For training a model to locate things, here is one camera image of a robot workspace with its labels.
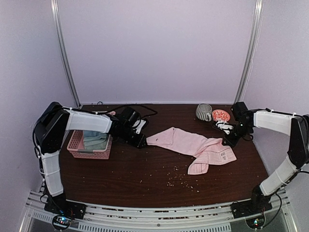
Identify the striped grey mug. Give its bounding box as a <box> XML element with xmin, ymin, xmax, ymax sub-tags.
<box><xmin>196</xmin><ymin>103</ymin><xmax>212</xmax><ymax>122</ymax></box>

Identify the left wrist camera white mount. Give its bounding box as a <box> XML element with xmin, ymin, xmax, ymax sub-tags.
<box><xmin>132</xmin><ymin>118</ymin><xmax>148</xmax><ymax>134</ymax></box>

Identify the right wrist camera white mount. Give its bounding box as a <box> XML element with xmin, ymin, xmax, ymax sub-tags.
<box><xmin>213</xmin><ymin>120</ymin><xmax>234</xmax><ymax>133</ymax></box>

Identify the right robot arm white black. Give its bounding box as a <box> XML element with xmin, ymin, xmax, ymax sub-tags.
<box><xmin>222</xmin><ymin>102</ymin><xmax>309</xmax><ymax>214</ymax></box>

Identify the right aluminium frame post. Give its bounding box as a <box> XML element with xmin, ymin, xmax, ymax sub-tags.
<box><xmin>234</xmin><ymin>0</ymin><xmax>264</xmax><ymax>103</ymax></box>

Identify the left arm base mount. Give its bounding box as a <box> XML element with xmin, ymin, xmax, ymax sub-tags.
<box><xmin>44</xmin><ymin>202</ymin><xmax>86</xmax><ymax>231</ymax></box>

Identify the red patterned bowl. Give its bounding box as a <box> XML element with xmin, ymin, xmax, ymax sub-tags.
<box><xmin>212</xmin><ymin>109</ymin><xmax>231</xmax><ymax>122</ymax></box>

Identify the green panda towel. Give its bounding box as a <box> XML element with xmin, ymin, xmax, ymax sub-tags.
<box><xmin>83</xmin><ymin>130</ymin><xmax>108</xmax><ymax>150</ymax></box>

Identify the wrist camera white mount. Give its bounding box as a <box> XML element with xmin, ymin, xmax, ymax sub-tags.
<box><xmin>213</xmin><ymin>120</ymin><xmax>234</xmax><ymax>133</ymax></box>
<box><xmin>132</xmin><ymin>118</ymin><xmax>148</xmax><ymax>134</ymax></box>

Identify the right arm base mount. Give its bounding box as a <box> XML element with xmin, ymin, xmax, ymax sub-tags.
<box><xmin>231</xmin><ymin>200</ymin><xmax>272</xmax><ymax>230</ymax></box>

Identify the pink towel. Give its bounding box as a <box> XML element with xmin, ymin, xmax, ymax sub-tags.
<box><xmin>146</xmin><ymin>127</ymin><xmax>237</xmax><ymax>175</ymax></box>

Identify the pink plastic basket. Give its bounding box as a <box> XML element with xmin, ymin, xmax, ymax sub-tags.
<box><xmin>67</xmin><ymin>130</ymin><xmax>112</xmax><ymax>160</ymax></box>

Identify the left aluminium frame post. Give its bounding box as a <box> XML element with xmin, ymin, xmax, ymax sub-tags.
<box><xmin>51</xmin><ymin>0</ymin><xmax>81</xmax><ymax>107</ymax></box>

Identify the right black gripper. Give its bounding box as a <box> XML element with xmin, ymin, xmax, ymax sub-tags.
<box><xmin>222</xmin><ymin>122</ymin><xmax>253</xmax><ymax>148</ymax></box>

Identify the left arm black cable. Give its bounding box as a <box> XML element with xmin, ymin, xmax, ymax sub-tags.
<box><xmin>96</xmin><ymin>104</ymin><xmax>159</xmax><ymax>121</ymax></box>

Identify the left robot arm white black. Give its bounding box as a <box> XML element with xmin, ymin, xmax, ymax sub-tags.
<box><xmin>32</xmin><ymin>102</ymin><xmax>147</xmax><ymax>215</ymax></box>

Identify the aluminium frame post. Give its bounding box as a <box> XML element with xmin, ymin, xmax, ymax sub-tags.
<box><xmin>234</xmin><ymin>0</ymin><xmax>264</xmax><ymax>103</ymax></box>
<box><xmin>51</xmin><ymin>0</ymin><xmax>81</xmax><ymax>107</ymax></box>

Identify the front aluminium rail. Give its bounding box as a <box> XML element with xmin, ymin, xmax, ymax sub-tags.
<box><xmin>24</xmin><ymin>190</ymin><xmax>293</xmax><ymax>232</ymax></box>

